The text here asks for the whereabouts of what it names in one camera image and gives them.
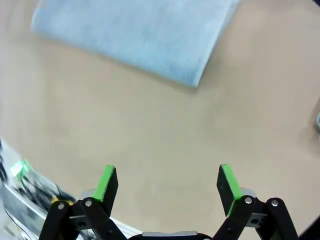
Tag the green plug connector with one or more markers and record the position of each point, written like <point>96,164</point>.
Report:
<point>21,170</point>

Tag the light blue towel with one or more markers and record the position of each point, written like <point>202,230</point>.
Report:
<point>137,32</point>

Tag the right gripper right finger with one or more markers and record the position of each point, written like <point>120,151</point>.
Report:
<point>232,187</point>

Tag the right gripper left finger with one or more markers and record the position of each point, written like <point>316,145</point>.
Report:
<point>103,185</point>

